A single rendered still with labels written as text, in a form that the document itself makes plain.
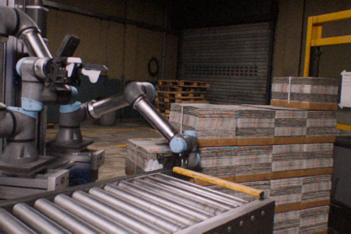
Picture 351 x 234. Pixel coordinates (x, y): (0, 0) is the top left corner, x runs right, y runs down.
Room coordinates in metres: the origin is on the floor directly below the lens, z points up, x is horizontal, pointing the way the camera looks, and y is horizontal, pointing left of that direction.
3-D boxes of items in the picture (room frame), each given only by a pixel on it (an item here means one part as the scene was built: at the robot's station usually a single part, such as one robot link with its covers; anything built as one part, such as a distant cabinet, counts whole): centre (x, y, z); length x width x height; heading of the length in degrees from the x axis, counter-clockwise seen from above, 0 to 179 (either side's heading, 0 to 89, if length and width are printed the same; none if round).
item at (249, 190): (1.35, -0.17, 0.81); 0.43 x 0.03 x 0.02; 47
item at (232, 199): (1.30, -0.10, 0.77); 0.47 x 0.05 x 0.05; 47
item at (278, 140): (2.42, -0.68, 0.86); 0.38 x 0.29 x 0.04; 27
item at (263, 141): (2.28, -0.43, 0.86); 0.38 x 0.29 x 0.04; 27
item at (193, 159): (1.80, -0.08, 0.79); 0.11 x 0.08 x 0.09; 137
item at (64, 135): (1.97, 0.62, 0.87); 0.15 x 0.15 x 0.10
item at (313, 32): (3.04, -1.18, 0.97); 0.09 x 0.09 x 1.75; 27
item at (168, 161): (1.69, 0.02, 0.79); 0.12 x 0.08 x 0.09; 137
